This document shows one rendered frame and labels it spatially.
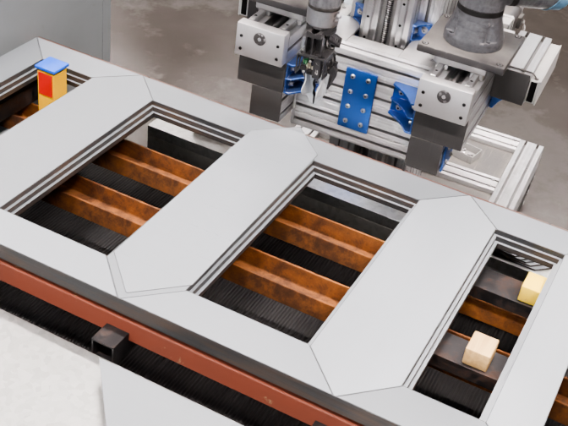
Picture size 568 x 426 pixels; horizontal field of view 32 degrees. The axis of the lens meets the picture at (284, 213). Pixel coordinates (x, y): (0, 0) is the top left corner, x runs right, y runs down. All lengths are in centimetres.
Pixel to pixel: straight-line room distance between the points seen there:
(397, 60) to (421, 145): 23
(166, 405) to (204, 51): 301
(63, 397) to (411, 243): 78
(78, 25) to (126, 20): 190
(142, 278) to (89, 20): 125
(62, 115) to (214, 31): 247
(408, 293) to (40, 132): 93
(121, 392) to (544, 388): 75
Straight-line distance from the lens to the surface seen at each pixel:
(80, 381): 185
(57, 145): 228
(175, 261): 195
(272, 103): 265
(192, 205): 210
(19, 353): 191
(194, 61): 451
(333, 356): 179
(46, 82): 253
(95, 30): 303
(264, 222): 211
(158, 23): 483
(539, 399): 183
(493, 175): 363
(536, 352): 192
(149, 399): 176
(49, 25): 284
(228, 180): 219
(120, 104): 244
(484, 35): 249
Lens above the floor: 208
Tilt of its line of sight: 36 degrees down
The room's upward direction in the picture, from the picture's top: 8 degrees clockwise
